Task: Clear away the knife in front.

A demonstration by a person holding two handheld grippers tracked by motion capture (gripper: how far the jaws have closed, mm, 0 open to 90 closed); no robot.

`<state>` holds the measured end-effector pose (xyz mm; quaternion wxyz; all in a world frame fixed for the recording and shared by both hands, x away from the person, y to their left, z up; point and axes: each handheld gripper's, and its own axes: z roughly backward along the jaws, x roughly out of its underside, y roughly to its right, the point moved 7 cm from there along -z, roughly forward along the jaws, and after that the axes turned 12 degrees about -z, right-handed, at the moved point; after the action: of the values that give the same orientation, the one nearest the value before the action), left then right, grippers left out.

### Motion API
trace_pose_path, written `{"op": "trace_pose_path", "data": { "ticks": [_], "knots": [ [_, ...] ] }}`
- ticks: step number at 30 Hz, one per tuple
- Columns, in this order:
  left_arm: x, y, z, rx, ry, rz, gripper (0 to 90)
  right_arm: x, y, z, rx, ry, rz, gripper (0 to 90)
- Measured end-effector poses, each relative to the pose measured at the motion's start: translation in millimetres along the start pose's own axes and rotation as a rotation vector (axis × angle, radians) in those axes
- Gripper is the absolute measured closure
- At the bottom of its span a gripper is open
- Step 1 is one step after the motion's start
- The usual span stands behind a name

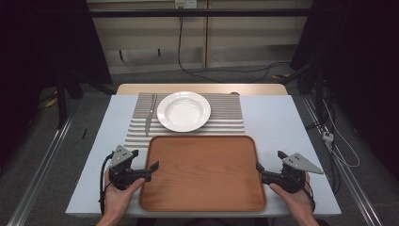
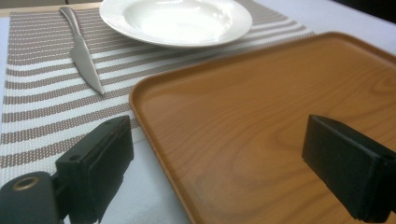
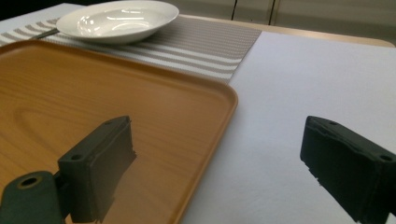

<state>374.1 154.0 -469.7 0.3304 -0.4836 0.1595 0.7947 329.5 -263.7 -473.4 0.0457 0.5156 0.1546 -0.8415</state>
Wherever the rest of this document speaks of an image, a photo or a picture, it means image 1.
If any person's right hand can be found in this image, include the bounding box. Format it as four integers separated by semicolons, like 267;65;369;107
268;173;316;218

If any white wall socket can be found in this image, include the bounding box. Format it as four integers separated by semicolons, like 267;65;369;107
174;0;199;9

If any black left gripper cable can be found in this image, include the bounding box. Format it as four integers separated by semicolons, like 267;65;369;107
98;152;115;215

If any white round plate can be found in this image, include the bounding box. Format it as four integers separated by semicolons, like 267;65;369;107
156;90;212;133

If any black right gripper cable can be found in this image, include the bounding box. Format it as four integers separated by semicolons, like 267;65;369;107
301;179;316;212

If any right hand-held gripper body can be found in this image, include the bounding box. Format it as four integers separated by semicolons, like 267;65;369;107
261;153;325;194

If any metal fork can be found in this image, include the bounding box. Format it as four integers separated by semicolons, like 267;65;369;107
144;92;158;137

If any white cable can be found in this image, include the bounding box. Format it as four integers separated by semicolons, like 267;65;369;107
322;99;361;169

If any aluminium floor rail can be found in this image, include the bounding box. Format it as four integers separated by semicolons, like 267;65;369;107
7;115;75;226
301;94;384;226

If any long black floor cable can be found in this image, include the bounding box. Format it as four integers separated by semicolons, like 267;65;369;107
177;15;294;85

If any black metal stand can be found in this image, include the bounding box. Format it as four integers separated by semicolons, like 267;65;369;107
56;71;85;130

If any grey striped placemat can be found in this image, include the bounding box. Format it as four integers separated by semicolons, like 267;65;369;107
123;91;246;151

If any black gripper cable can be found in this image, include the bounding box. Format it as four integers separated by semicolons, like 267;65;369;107
301;179;316;212
98;152;115;215

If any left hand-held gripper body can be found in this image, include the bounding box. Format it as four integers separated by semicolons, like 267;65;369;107
108;144;146;191

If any person's left hand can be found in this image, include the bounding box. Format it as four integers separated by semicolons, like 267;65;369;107
103;171;147;217

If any black curtain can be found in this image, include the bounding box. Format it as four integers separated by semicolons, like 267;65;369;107
289;0;399;180
0;0;113;170

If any black horizontal bar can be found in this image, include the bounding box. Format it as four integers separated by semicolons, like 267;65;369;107
88;8;315;19

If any brown wooden tray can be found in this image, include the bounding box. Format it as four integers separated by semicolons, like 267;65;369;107
138;135;267;214

